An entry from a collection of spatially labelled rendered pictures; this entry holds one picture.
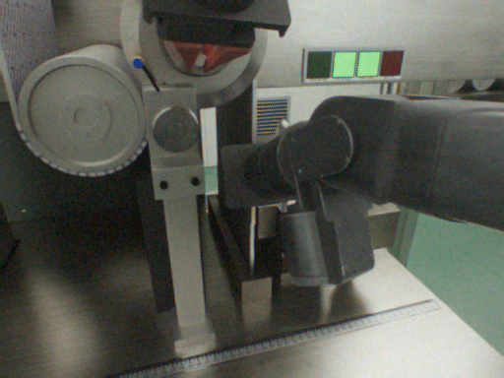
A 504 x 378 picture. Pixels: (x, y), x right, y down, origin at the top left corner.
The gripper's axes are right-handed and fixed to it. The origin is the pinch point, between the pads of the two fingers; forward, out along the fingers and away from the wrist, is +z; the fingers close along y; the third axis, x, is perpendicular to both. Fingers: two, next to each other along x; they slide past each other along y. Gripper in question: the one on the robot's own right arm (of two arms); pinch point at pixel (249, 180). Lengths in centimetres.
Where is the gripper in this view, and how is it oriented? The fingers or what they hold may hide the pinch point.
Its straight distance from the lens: 45.5
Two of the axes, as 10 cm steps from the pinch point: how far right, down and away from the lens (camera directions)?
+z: -2.5, 0.7, 9.7
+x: -1.3, -9.9, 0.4
